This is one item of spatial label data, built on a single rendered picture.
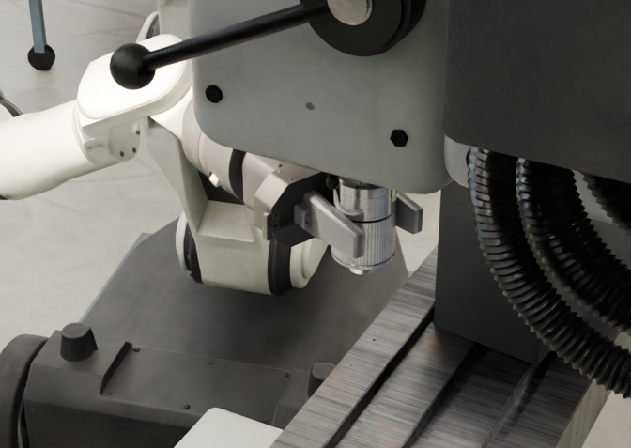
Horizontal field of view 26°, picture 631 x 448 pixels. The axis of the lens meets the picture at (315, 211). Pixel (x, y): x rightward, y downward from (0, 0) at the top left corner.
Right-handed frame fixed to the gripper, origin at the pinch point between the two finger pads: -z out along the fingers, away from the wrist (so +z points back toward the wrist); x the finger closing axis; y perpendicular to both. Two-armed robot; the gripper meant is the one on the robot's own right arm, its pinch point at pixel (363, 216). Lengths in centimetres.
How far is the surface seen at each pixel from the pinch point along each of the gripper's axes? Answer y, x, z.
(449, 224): 18.1, 24.4, 16.1
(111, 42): 127, 134, 283
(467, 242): 19.3, 25.1, 14.1
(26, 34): 128, 116, 305
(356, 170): -9.8, -7.2, -7.7
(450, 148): -14.1, -6.0, -14.6
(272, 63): -15.9, -9.8, -2.4
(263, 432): 38.8, 6.2, 21.8
